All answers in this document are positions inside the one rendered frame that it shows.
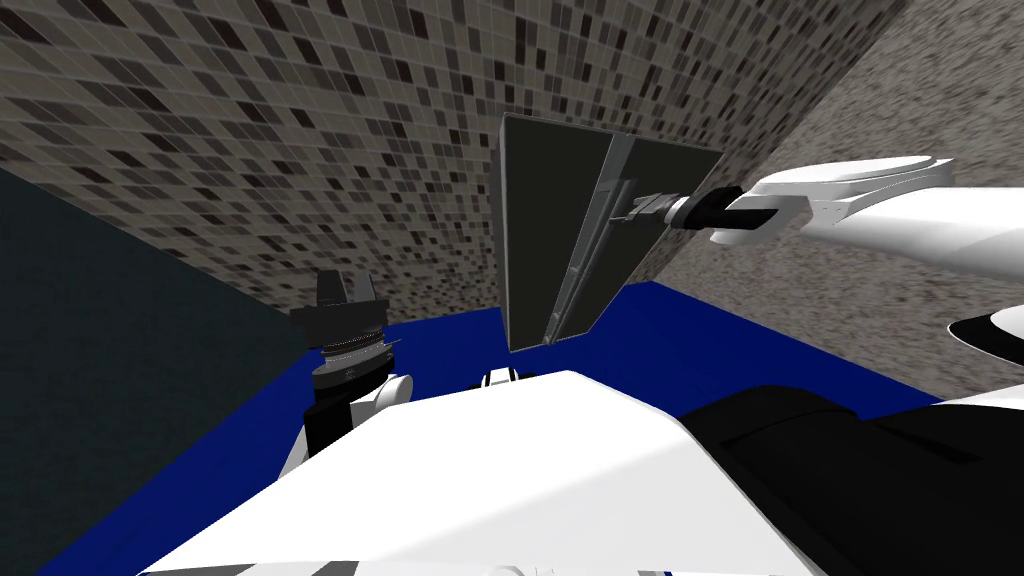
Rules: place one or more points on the dark grey cabinet door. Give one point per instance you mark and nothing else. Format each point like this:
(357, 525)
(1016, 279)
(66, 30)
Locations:
(652, 264)

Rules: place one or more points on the dark grey cabinet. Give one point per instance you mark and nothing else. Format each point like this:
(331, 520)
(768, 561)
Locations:
(552, 232)

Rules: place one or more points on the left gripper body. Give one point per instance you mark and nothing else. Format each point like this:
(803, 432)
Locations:
(340, 318)

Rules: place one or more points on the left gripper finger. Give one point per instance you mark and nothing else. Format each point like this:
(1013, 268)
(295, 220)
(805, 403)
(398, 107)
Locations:
(330, 286)
(364, 286)

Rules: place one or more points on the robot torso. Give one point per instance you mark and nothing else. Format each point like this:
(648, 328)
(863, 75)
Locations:
(496, 480)

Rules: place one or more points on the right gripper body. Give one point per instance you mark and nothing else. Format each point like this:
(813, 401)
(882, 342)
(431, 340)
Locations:
(661, 211)

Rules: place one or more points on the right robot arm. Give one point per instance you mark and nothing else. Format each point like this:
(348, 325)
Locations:
(912, 228)

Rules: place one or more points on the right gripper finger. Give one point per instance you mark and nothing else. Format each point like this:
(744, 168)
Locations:
(625, 218)

